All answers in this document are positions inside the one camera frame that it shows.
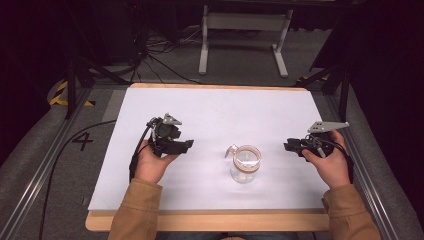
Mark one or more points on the aluminium rail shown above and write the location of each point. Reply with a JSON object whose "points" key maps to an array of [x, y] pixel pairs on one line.
{"points": [[370, 186], [36, 180]]}

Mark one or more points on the person's right hand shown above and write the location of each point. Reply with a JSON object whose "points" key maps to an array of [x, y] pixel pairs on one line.
{"points": [[333, 170]]}

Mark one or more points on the person's left hand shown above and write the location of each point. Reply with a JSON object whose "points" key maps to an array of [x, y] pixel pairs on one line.
{"points": [[150, 166]]}

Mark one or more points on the white table mat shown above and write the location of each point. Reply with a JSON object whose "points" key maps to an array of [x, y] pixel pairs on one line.
{"points": [[213, 113]]}

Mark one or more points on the yellow black hazard tape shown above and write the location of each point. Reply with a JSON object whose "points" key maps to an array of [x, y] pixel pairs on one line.
{"points": [[60, 96]]}

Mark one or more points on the black tripod stand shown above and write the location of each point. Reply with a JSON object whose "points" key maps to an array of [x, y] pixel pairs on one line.
{"points": [[343, 90], [71, 86]]}

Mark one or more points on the clear glass jar with lid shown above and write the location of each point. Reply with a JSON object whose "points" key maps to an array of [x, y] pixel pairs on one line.
{"points": [[246, 166]]}

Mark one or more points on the white metal stand frame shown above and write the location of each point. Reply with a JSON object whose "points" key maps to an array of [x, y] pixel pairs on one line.
{"points": [[245, 21]]}

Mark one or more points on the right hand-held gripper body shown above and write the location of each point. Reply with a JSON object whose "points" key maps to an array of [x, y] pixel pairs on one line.
{"points": [[318, 143]]}

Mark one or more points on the wooden table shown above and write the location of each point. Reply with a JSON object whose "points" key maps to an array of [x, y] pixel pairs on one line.
{"points": [[206, 220]]}

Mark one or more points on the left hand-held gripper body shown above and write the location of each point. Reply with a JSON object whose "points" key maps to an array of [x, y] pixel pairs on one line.
{"points": [[165, 131]]}

